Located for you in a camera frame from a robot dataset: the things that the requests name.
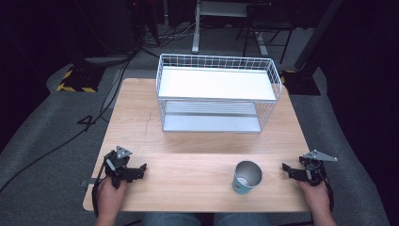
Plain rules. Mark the black metal chair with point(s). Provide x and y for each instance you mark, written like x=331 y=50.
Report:
x=266 y=25

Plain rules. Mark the yellow black striped stand base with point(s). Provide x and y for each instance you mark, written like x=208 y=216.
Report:
x=80 y=80

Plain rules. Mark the white desk leg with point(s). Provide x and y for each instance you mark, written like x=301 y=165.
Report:
x=196 y=28

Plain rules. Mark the metal cup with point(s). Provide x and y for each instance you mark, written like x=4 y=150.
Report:
x=247 y=177

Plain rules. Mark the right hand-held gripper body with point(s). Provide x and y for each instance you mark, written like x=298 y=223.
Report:
x=313 y=169

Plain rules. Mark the person's left hand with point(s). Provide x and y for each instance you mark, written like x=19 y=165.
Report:
x=109 y=197

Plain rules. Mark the person's right hand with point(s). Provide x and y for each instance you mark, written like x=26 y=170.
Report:
x=316 y=199

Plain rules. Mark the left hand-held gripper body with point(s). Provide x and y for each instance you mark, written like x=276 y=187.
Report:
x=116 y=163

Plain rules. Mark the black slanted stand post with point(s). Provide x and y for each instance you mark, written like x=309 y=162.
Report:
x=309 y=53

